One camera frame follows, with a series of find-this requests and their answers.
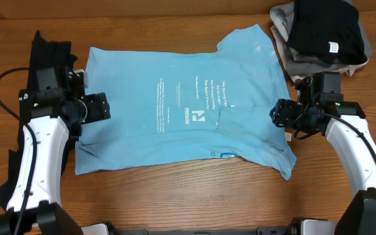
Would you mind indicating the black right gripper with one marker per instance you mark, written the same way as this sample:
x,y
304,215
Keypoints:
x,y
281,114

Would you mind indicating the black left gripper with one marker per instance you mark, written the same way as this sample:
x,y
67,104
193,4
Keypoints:
x,y
98,108

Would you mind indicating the light blue t-shirt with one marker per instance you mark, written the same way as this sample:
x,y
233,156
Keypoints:
x,y
168,107

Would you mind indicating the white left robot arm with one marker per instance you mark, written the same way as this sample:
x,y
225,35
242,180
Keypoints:
x,y
52,122

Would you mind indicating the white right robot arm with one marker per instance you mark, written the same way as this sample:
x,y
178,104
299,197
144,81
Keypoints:
x,y
345,127

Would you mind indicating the black garment on left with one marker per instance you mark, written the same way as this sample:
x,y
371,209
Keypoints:
x,y
43,54

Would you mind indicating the folded grey garment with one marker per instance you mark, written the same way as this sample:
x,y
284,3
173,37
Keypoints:
x,y
296,65

